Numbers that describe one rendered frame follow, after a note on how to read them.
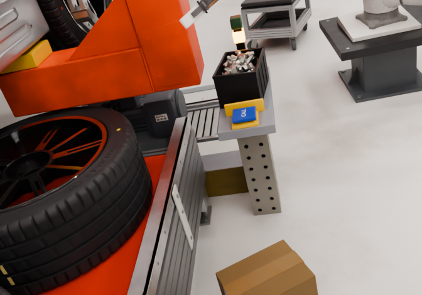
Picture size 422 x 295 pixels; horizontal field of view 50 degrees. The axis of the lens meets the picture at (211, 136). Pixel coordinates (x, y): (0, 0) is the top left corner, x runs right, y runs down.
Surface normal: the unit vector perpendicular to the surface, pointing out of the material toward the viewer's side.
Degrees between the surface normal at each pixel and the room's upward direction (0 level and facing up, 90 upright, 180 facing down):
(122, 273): 0
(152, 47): 90
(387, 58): 90
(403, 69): 90
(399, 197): 0
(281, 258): 0
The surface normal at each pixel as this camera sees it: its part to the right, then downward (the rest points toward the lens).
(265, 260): -0.22, -0.84
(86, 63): -0.07, 0.52
